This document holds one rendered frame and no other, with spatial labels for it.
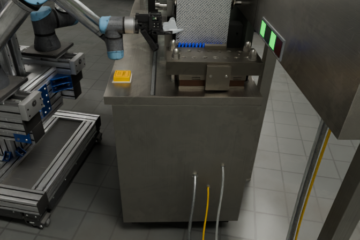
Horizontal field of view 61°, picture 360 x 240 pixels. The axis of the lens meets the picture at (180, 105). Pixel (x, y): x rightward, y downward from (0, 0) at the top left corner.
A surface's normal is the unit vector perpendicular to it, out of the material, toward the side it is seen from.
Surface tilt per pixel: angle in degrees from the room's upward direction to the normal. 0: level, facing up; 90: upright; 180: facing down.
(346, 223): 90
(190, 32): 90
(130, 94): 0
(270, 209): 0
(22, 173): 0
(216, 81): 90
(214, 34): 90
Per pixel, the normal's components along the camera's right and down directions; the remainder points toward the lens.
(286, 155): 0.04, -0.84
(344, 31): -1.00, 0.00
